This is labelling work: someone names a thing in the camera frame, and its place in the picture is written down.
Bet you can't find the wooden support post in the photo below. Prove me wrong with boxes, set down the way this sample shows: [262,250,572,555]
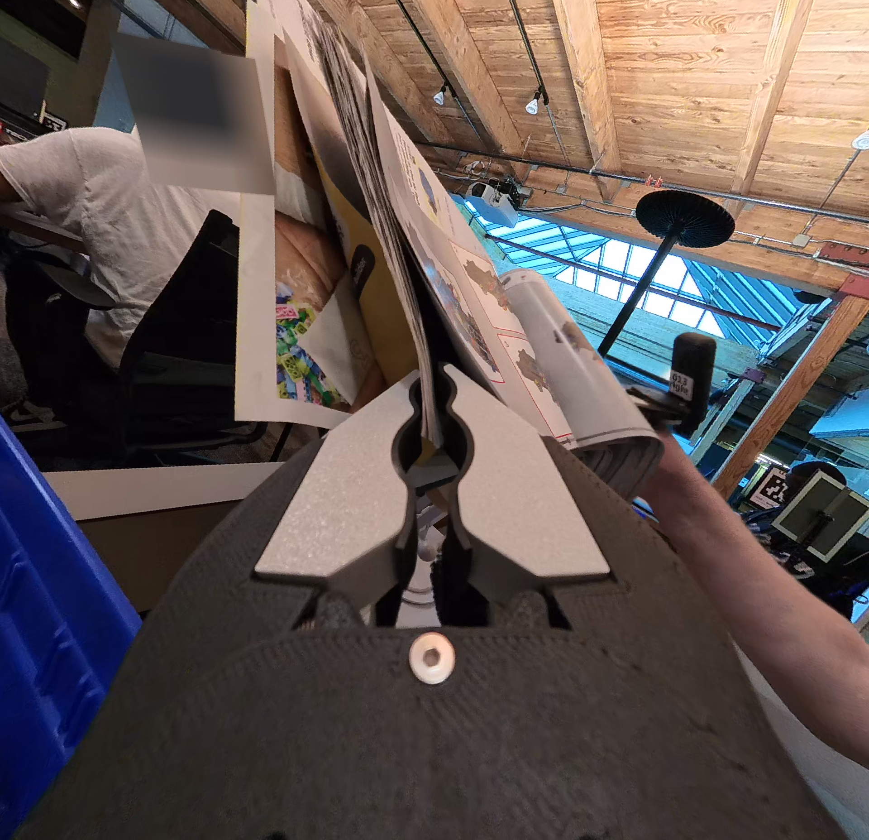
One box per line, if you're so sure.
[711,276,869,501]

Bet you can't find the person's right forearm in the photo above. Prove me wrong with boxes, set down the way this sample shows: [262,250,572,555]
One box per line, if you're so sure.
[638,439,869,766]

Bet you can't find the white ceiling projector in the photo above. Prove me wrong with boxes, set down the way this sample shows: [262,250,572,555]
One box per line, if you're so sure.
[467,180,522,228]

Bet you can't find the lego instruction booklet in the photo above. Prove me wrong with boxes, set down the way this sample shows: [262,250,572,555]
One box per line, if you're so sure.
[234,0,666,503]

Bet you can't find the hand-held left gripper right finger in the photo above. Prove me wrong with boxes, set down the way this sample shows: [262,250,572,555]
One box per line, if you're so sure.
[440,365,612,627]

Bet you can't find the white metal book stand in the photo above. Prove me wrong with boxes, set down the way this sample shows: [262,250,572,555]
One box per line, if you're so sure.
[41,463,476,627]

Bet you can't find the grey computer monitor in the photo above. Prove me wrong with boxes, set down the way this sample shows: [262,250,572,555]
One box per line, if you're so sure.
[770,470,869,562]

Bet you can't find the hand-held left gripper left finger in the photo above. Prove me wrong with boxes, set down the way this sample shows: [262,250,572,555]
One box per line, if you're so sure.
[254,371,427,627]

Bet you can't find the black office chair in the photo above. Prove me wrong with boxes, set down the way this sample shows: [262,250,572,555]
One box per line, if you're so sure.
[114,208,289,462]

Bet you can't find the blue plastic bin with tag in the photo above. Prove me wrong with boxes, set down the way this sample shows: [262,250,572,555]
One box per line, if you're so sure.
[0,415,143,837]

